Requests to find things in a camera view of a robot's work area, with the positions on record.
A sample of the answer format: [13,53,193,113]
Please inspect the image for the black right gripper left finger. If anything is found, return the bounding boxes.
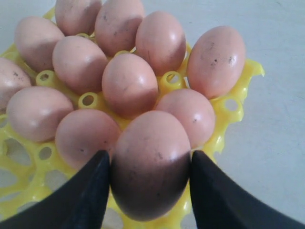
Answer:
[0,150,110,229]

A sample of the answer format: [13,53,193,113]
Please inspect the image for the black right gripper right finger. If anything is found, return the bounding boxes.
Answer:
[190,150,305,229]

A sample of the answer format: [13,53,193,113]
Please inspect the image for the brown egg third row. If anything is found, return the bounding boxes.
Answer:
[55,109,121,170]
[52,35,108,95]

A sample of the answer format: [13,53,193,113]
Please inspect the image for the brown egg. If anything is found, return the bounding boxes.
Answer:
[111,111,191,221]
[135,11,186,76]
[14,16,64,72]

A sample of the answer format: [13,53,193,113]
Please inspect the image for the brown egg second row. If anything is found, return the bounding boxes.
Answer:
[186,26,246,99]
[155,88,216,148]

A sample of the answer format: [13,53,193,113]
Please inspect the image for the brown egg fourth row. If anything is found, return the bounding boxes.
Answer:
[102,53,159,119]
[6,86,74,142]

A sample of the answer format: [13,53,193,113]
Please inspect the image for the brown egg front bin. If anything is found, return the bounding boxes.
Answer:
[0,57,32,114]

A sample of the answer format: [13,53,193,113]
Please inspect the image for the brown egg packed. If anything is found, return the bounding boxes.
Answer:
[94,0,145,57]
[54,0,102,36]

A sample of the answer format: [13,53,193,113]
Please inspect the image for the yellow plastic egg tray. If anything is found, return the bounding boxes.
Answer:
[0,9,264,229]

